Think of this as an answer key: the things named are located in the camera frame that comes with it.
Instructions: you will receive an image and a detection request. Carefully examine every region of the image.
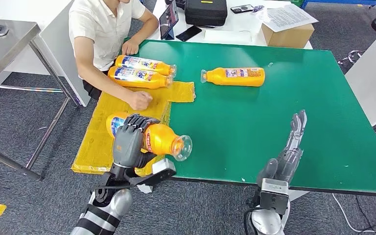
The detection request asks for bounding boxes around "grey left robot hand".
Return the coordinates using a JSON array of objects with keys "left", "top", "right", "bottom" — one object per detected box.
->
[{"left": 112, "top": 113, "right": 161, "bottom": 169}]

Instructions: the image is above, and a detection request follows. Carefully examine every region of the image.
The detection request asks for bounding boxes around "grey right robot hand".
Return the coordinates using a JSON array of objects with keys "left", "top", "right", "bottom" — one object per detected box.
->
[{"left": 257, "top": 109, "right": 308, "bottom": 189}]

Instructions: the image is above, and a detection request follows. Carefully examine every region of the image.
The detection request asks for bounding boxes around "person's left hand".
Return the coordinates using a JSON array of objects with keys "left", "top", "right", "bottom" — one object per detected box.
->
[{"left": 121, "top": 39, "right": 140, "bottom": 56}]

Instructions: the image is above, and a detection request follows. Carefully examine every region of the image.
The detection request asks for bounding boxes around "person's right hand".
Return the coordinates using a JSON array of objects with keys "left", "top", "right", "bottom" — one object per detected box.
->
[{"left": 126, "top": 91, "right": 154, "bottom": 112}]

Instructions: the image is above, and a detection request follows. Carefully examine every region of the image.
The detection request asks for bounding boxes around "orange plastic bottle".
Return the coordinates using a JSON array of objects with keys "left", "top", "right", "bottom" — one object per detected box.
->
[
  {"left": 201, "top": 67, "right": 266, "bottom": 88},
  {"left": 107, "top": 66, "right": 174, "bottom": 90},
  {"left": 106, "top": 112, "right": 193, "bottom": 162},
  {"left": 115, "top": 54, "right": 178, "bottom": 77}
]

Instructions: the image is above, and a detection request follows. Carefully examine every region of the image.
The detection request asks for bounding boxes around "person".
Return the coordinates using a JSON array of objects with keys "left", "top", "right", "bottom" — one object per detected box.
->
[{"left": 69, "top": 0, "right": 160, "bottom": 112}]

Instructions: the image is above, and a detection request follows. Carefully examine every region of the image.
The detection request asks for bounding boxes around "yellow taped cardboard mat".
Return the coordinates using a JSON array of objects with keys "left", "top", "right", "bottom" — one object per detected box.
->
[{"left": 70, "top": 70, "right": 196, "bottom": 177}]

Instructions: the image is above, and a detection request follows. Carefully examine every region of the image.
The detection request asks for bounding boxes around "tablet in blue stand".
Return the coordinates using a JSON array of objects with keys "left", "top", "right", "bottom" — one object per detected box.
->
[{"left": 159, "top": 0, "right": 180, "bottom": 41}]

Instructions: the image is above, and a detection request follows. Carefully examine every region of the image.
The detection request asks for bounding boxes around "black smartphone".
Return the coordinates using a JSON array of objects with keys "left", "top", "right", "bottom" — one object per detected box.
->
[{"left": 175, "top": 25, "right": 203, "bottom": 43}]

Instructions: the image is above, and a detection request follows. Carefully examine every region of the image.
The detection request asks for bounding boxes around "black device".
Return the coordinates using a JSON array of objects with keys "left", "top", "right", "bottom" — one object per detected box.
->
[{"left": 165, "top": 0, "right": 187, "bottom": 10}]

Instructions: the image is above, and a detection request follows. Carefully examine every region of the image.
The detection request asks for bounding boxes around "black carrying case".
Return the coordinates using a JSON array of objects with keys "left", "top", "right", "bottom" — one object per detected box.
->
[{"left": 184, "top": 0, "right": 228, "bottom": 27}]

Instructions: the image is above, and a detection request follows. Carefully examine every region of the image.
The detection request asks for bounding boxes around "white table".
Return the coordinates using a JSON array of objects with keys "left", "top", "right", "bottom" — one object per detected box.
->
[{"left": 144, "top": 0, "right": 313, "bottom": 50}]

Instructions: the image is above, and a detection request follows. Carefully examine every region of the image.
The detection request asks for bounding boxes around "white table panel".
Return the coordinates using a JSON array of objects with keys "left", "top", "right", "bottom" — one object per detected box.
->
[{"left": 344, "top": 20, "right": 376, "bottom": 127}]

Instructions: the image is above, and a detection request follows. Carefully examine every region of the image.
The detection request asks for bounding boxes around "brown cardboard box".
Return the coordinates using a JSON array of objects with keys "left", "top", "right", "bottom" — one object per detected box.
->
[{"left": 261, "top": 23, "right": 315, "bottom": 49}]

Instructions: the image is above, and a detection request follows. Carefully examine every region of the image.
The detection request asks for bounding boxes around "stainless steel table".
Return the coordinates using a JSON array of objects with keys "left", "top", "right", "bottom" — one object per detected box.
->
[{"left": 0, "top": 17, "right": 80, "bottom": 182}]

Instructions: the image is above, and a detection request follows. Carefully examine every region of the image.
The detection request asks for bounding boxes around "printed paper sheet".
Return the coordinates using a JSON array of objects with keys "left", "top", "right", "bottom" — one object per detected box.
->
[{"left": 260, "top": 3, "right": 319, "bottom": 33}]

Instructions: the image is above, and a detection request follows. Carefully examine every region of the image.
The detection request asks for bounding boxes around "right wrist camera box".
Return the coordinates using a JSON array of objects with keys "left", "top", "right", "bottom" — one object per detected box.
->
[{"left": 259, "top": 177, "right": 290, "bottom": 215}]

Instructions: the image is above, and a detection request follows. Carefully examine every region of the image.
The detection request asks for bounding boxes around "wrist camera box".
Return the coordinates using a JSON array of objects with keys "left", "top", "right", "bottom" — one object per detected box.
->
[
  {"left": 259, "top": 177, "right": 290, "bottom": 215},
  {"left": 133, "top": 158, "right": 177, "bottom": 187}
]

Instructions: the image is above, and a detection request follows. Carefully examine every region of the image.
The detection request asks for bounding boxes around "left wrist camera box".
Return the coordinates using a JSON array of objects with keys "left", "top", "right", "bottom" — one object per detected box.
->
[{"left": 133, "top": 158, "right": 177, "bottom": 187}]

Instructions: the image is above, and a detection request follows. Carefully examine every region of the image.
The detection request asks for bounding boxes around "white floor cable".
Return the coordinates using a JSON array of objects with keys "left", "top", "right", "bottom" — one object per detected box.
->
[{"left": 331, "top": 193, "right": 376, "bottom": 235}]

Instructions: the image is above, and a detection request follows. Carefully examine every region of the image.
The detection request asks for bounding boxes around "black floor cable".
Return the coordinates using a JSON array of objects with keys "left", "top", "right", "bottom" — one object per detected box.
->
[{"left": 355, "top": 194, "right": 376, "bottom": 232}]

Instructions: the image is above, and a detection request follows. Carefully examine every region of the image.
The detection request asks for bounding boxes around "smartphone with round ring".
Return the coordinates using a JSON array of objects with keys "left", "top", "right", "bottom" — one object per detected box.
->
[{"left": 230, "top": 4, "right": 255, "bottom": 14}]

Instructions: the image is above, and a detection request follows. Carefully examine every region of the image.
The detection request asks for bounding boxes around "tangled cable bundle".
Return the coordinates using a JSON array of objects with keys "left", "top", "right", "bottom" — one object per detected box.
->
[{"left": 336, "top": 49, "right": 364, "bottom": 65}]

